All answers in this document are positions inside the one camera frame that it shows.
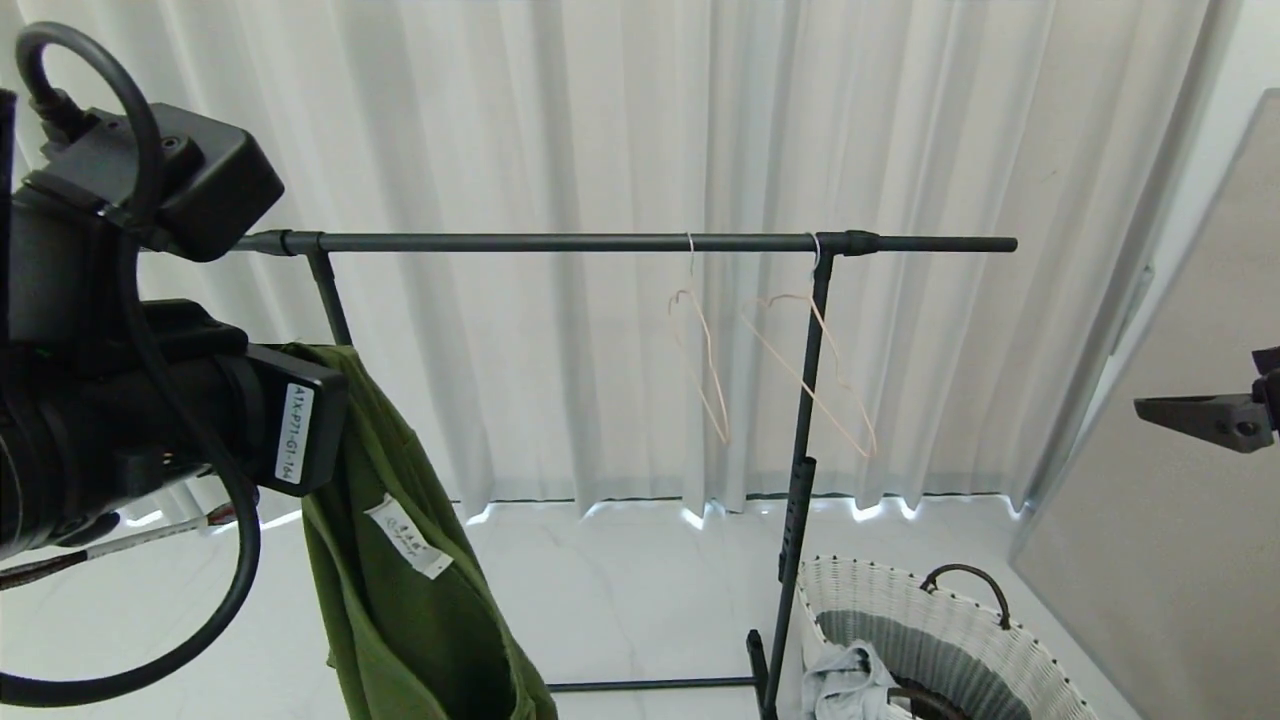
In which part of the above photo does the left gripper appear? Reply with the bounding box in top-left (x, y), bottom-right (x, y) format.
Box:
top-left (20, 300), bottom-right (349, 556)

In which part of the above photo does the pale grey garment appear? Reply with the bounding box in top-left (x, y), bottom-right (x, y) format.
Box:
top-left (802, 640), bottom-right (901, 720)

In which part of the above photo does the pink clothes hanger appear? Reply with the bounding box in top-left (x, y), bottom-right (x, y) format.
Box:
top-left (738, 235), bottom-right (879, 461)
top-left (668, 235), bottom-right (733, 447)

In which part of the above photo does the black clothes rack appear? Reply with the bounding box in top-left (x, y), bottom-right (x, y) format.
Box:
top-left (232, 229), bottom-right (1019, 720)

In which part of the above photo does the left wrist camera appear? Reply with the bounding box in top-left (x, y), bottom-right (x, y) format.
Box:
top-left (5, 100), bottom-right (286, 346)

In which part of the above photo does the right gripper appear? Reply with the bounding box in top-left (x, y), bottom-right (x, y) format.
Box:
top-left (1133, 346), bottom-right (1280, 453)

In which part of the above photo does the white curtain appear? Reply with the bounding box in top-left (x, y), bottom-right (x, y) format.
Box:
top-left (0, 0), bottom-right (1241, 526)

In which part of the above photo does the black cable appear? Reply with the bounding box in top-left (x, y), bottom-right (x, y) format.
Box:
top-left (0, 22), bottom-right (263, 707)

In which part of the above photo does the green printed shirt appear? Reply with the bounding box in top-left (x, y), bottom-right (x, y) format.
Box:
top-left (280, 343), bottom-right (559, 720)

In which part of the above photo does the white laundry basket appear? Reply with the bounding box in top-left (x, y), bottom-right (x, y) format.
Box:
top-left (795, 556), bottom-right (1101, 720)

